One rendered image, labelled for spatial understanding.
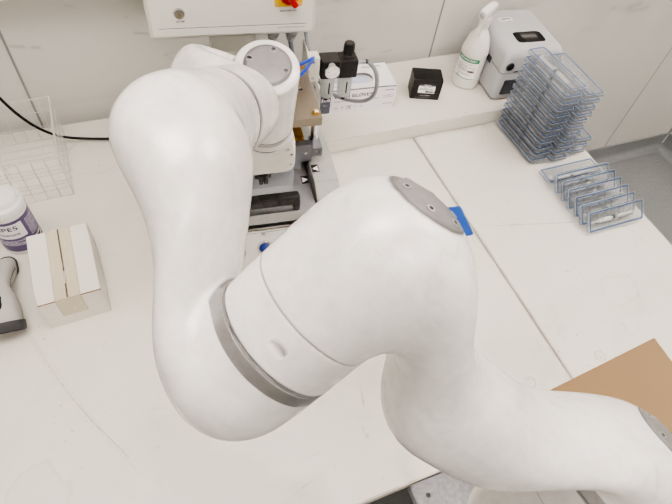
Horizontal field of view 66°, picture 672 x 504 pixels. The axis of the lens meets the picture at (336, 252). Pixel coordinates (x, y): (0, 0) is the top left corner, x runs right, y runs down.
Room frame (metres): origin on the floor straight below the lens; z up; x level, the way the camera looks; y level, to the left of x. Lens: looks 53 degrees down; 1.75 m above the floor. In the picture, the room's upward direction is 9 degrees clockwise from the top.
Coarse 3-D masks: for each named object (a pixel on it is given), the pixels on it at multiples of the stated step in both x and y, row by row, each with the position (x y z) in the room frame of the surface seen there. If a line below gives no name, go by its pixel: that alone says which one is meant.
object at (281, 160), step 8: (288, 144) 0.61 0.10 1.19; (256, 152) 0.59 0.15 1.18; (264, 152) 0.58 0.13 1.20; (272, 152) 0.60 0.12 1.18; (280, 152) 0.61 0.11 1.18; (288, 152) 0.61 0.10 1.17; (256, 160) 0.60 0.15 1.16; (264, 160) 0.60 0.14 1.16; (272, 160) 0.61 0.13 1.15; (280, 160) 0.61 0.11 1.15; (288, 160) 0.62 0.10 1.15; (256, 168) 0.61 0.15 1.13; (264, 168) 0.61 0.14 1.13; (272, 168) 0.62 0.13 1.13; (280, 168) 0.62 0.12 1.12; (288, 168) 0.63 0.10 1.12
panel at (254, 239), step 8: (248, 232) 0.63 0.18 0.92; (256, 232) 0.63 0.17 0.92; (264, 232) 0.64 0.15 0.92; (272, 232) 0.64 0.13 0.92; (280, 232) 0.65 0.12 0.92; (248, 240) 0.62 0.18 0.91; (256, 240) 0.62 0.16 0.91; (264, 240) 0.63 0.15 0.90; (272, 240) 0.63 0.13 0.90; (248, 248) 0.61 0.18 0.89; (256, 248) 0.62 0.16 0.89; (248, 256) 0.60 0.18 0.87; (256, 256) 0.61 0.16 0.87; (248, 264) 0.60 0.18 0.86
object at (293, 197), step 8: (288, 192) 0.67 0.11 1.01; (296, 192) 0.68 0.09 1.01; (256, 200) 0.64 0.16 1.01; (264, 200) 0.65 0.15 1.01; (272, 200) 0.65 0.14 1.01; (280, 200) 0.66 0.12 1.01; (288, 200) 0.66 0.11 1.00; (296, 200) 0.67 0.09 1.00; (256, 208) 0.64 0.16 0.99; (296, 208) 0.67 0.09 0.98
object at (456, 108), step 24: (408, 72) 1.46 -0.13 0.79; (408, 96) 1.34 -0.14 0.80; (456, 96) 1.38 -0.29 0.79; (480, 96) 1.40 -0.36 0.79; (336, 120) 1.17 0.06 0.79; (360, 120) 1.19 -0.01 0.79; (384, 120) 1.21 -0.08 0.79; (408, 120) 1.22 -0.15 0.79; (432, 120) 1.24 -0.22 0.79; (456, 120) 1.27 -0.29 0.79; (480, 120) 1.32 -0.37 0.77; (336, 144) 1.09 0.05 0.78; (360, 144) 1.12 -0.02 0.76
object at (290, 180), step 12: (276, 180) 0.72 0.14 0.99; (288, 180) 0.73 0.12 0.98; (300, 180) 0.75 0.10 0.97; (252, 192) 0.70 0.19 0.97; (264, 192) 0.70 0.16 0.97; (276, 192) 0.71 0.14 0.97; (300, 192) 0.72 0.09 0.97; (300, 204) 0.68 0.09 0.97; (312, 204) 0.69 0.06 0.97; (252, 216) 0.63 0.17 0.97; (264, 216) 0.64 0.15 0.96; (276, 216) 0.65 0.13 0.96; (288, 216) 0.66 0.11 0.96; (300, 216) 0.67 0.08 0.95
